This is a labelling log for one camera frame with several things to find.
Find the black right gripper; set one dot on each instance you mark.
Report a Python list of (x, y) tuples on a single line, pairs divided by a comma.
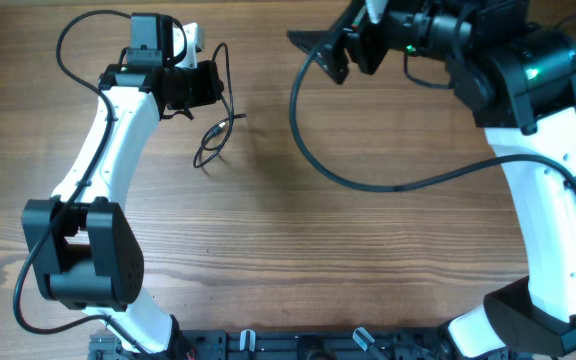
[(362, 32)]

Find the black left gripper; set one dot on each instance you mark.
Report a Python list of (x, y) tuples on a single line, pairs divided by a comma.
[(212, 85)]

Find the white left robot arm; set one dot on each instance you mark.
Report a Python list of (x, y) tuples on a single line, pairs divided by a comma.
[(82, 251)]

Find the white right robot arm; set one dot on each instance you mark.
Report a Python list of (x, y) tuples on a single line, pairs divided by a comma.
[(519, 81)]

